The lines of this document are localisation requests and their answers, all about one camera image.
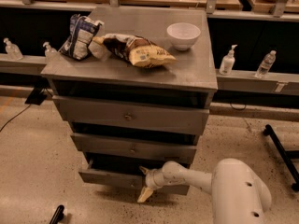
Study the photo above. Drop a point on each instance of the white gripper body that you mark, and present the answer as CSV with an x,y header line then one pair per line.
x,y
152,180

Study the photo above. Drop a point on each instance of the grey bottom drawer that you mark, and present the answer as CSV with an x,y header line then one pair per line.
x,y
122,175

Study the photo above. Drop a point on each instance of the grey drawer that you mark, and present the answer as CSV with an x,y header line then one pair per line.
x,y
122,175
133,148
162,118

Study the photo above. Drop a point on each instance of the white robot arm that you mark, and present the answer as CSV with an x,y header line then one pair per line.
x,y
238,195

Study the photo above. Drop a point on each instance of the grey middle drawer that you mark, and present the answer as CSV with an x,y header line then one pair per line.
x,y
133,148

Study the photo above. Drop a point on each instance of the grey top drawer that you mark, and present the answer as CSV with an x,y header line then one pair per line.
x,y
162,118

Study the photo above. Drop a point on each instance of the grey drawer cabinet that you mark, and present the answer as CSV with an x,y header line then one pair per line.
x,y
188,82

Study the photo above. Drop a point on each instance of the yellow brown chip bag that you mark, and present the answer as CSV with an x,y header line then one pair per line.
x,y
136,50

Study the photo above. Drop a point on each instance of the black stand leg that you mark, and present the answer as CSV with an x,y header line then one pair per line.
x,y
287,155

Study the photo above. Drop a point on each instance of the black power adapter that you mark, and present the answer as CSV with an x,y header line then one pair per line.
x,y
36,97

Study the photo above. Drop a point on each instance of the white pump lotion bottle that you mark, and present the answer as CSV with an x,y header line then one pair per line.
x,y
228,61

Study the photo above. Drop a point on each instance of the white bowl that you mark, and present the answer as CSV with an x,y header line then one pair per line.
x,y
183,35

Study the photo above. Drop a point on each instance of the clear pump sanitizer bottle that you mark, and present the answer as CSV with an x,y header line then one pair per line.
x,y
50,52

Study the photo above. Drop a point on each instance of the blue white chip bag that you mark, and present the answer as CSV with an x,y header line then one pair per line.
x,y
82,30

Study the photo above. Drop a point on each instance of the clear water bottle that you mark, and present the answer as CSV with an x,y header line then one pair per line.
x,y
266,64

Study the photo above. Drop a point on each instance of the far left clear sanitizer bottle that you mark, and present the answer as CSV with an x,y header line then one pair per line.
x,y
12,50

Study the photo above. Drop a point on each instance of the black handle bottom edge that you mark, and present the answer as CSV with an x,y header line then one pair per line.
x,y
58,215

